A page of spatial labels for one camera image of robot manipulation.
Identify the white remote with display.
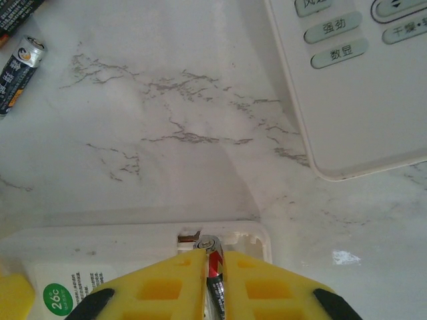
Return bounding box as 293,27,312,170
265,0,427,183

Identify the black battery with white print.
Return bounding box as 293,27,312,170
0,0,38,38

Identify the white remote with green sticker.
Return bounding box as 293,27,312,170
0,219,273,320

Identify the red and black battery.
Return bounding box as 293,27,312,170
193,234,231,320

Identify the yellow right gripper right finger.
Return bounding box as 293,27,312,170
224,250,356,320

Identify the silver and black battery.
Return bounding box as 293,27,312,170
0,35,48,117

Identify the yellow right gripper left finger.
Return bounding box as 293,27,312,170
69,249,207,320

